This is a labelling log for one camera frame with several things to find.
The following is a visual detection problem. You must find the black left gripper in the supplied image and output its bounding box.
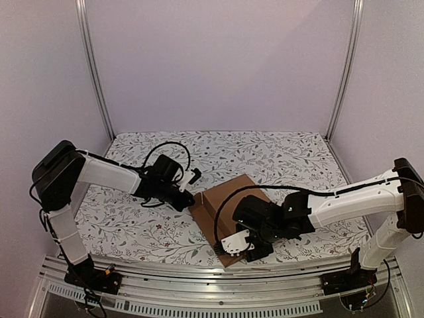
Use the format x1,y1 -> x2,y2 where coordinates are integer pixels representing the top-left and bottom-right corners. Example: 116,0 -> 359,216
156,181 -> 195,213

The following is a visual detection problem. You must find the brown cardboard box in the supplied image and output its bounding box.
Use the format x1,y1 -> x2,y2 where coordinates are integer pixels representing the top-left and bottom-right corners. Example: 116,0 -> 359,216
189,174 -> 274,267

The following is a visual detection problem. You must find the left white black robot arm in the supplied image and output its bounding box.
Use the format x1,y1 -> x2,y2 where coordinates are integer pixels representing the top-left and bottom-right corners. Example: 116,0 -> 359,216
29,140 -> 201,293

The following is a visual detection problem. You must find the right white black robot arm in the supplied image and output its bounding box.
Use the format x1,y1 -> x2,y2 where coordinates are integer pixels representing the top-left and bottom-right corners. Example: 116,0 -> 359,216
221,158 -> 423,295

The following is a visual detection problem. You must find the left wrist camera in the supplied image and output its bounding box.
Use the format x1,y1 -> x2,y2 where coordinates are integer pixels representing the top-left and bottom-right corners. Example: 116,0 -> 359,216
177,168 -> 201,192

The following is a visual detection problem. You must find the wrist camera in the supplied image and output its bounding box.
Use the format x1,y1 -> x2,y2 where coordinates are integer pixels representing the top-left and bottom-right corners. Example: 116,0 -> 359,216
177,168 -> 201,192
213,229 -> 254,257

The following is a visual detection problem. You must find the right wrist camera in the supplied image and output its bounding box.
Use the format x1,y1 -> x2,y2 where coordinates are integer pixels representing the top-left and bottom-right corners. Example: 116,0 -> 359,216
213,229 -> 254,257

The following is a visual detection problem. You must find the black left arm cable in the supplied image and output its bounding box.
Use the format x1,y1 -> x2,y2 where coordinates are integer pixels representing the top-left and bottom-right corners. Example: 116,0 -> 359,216
140,141 -> 192,208

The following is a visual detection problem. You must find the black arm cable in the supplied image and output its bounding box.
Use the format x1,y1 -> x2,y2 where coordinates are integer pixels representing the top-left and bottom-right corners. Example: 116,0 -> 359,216
140,141 -> 192,208
213,185 -> 424,246

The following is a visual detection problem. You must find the aluminium front rail frame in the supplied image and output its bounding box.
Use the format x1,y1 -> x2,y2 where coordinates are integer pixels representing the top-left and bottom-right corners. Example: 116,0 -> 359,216
28,253 -> 415,318

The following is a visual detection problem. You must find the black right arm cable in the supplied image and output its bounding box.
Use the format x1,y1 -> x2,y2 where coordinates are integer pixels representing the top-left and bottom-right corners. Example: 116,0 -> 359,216
213,185 -> 424,246

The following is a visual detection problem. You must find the left aluminium corner post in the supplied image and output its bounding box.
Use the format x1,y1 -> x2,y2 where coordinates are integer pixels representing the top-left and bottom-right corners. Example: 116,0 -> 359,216
75,0 -> 115,141

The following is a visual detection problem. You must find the aluminium corner post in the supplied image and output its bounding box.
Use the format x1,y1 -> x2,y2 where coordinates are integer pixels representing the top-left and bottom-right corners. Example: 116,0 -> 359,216
75,0 -> 115,141
325,0 -> 364,143

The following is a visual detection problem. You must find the right aluminium corner post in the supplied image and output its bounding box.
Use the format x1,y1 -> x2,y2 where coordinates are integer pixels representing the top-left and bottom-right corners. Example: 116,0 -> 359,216
325,0 -> 364,143

